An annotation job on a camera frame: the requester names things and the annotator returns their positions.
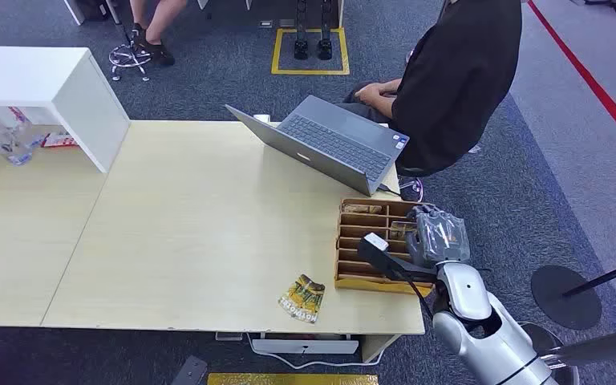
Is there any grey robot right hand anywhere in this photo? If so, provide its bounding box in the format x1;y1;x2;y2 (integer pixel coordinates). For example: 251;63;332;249
404;204;472;269

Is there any wooden card organizer box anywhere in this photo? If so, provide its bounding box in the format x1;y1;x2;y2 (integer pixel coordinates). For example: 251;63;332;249
334;197;438;297

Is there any yellow printed card sleeve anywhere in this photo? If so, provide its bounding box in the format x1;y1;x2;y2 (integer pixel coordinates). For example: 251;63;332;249
278;274;326;325

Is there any person's hand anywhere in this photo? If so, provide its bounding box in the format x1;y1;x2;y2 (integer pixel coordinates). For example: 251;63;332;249
354;82;400;120

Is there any person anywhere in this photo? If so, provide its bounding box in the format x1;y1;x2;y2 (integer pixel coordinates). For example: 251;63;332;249
338;0;523;177
128;0;190;68

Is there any office chair chrome base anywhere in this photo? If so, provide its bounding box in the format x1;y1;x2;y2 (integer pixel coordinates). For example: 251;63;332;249
397;176;425;204

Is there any black round stand base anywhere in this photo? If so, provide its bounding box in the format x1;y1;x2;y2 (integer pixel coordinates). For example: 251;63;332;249
530;264;603;331

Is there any grey open laptop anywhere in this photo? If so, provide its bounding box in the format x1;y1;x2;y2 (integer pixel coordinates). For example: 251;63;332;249
225;95;411;197

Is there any black stand pole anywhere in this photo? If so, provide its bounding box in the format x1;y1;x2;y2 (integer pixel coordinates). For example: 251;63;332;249
562;254;616;298

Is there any white device under desk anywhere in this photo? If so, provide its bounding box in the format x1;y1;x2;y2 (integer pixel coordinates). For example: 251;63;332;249
250;337;360;356

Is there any grey metal pole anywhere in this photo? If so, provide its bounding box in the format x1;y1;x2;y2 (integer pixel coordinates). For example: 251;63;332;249
541;325;616;369

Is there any gold floor plate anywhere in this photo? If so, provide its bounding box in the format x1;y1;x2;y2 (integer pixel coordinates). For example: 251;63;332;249
207;373;379;385

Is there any red floor tape line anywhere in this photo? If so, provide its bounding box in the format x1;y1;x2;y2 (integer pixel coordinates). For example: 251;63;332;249
525;0;616;164

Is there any black robot feet stand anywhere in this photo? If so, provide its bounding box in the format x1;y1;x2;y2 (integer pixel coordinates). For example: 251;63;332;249
293;0;337;61

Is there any grey floor pedal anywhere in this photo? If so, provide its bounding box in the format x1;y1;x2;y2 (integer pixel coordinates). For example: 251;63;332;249
170;355;209;385

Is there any chrome stool base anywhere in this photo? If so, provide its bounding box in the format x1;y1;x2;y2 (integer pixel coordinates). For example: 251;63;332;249
107;43;153;83

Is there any red white flat package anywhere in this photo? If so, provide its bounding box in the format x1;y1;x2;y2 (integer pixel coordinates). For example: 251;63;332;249
40;132;79;149

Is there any black bag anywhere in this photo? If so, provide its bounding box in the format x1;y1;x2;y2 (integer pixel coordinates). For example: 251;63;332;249
75;0;111;22

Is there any white desk shelf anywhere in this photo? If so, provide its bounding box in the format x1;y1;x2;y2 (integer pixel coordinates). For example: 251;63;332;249
0;45;132;174

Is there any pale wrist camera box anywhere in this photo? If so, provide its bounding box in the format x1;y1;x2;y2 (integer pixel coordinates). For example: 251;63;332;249
357;233;438;284

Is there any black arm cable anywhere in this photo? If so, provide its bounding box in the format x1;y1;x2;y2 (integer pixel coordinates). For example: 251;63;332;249
392;260;440;322

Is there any white cable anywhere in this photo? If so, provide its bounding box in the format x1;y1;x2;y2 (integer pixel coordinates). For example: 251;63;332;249
246;333;390;371

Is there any yellow floor tape frame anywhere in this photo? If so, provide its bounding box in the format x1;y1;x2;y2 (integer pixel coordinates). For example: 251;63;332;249
270;27;351;76

